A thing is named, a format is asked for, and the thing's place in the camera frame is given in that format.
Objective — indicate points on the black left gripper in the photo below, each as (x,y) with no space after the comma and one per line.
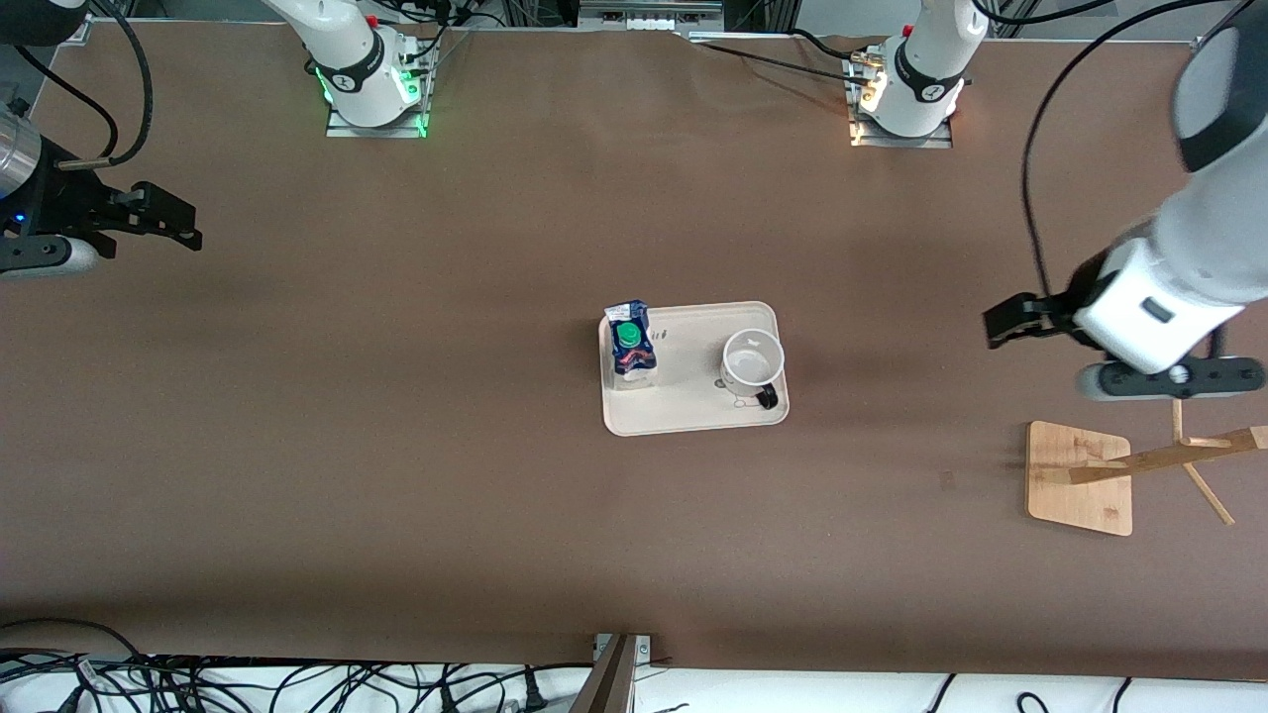
(1072,294)

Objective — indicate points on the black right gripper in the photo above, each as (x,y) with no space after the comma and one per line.
(61,201)

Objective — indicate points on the blue white milk carton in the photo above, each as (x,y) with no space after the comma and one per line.
(632,347)

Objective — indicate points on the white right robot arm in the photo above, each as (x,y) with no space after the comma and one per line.
(352,59)

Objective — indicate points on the cream rabbit print tray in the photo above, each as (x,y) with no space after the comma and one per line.
(693,406)

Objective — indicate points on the wooden mug stand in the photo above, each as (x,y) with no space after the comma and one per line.
(1070,495)

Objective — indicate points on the brown table cover sheet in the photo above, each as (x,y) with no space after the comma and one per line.
(594,535)

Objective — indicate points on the aluminium profile bar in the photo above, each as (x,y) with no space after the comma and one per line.
(609,688)

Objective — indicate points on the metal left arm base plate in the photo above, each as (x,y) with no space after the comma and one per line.
(936,141)

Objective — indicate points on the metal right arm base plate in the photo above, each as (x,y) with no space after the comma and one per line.
(381,131)

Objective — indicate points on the grey metal rail fixture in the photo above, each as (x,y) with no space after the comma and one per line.
(649,12)

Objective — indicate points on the small metal bracket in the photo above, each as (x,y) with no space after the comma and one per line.
(644,649)

